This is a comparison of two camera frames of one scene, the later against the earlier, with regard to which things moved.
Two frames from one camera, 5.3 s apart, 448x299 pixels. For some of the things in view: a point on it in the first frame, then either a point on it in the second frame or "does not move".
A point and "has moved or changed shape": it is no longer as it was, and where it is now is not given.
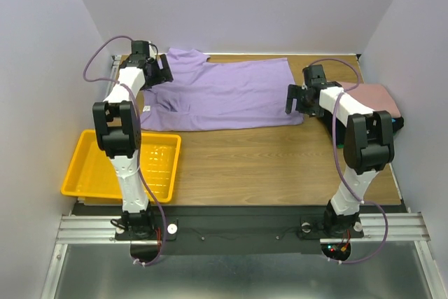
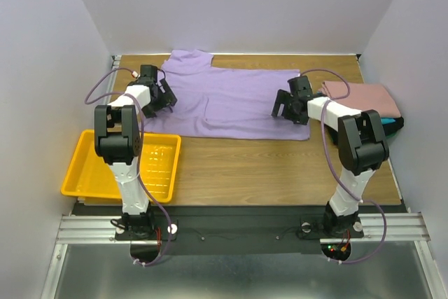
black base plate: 228,228 does not move
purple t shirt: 206,92 has moved or changed shape
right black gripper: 297,96 -> 285,105
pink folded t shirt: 372,96 does not move
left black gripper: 166,74 -> 168,98
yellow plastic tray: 92,174 does not move
